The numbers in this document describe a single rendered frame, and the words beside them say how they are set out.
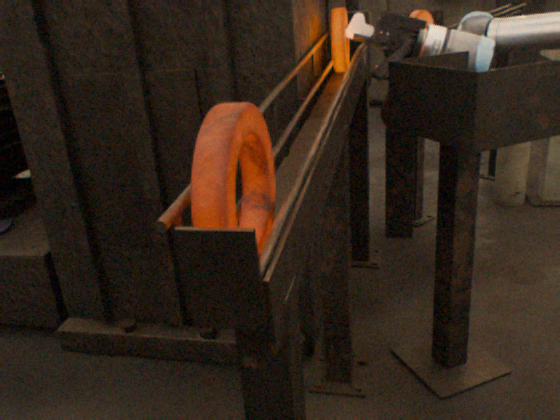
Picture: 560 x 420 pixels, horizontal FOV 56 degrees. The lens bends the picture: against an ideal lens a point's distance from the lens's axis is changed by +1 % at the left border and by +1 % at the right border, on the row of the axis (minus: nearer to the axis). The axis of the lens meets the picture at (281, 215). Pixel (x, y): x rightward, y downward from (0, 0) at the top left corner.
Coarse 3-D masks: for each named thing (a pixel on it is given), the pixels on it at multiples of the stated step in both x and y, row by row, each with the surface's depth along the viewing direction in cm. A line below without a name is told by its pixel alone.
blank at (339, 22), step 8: (336, 8) 130; (344, 8) 129; (336, 16) 127; (344, 16) 128; (336, 24) 127; (344, 24) 127; (336, 32) 126; (344, 32) 127; (336, 40) 127; (344, 40) 127; (336, 48) 127; (344, 48) 127; (336, 56) 129; (344, 56) 128; (336, 64) 131; (344, 64) 130; (336, 72) 135
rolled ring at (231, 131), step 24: (216, 120) 49; (240, 120) 50; (264, 120) 58; (216, 144) 47; (240, 144) 50; (264, 144) 58; (192, 168) 47; (216, 168) 46; (264, 168) 60; (192, 192) 47; (216, 192) 46; (264, 192) 60; (192, 216) 47; (216, 216) 46; (264, 216) 60; (264, 240) 59
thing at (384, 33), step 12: (384, 12) 126; (384, 24) 127; (396, 24) 126; (408, 24) 127; (420, 24) 127; (384, 36) 128; (396, 36) 128; (408, 36) 129; (420, 36) 126; (384, 48) 129; (396, 48) 130; (420, 48) 127
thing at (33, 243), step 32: (0, 96) 181; (0, 128) 174; (0, 160) 173; (0, 192) 189; (32, 192) 187; (32, 224) 169; (0, 256) 151; (32, 256) 148; (0, 288) 155; (32, 288) 152; (0, 320) 160; (32, 320) 157; (64, 320) 156
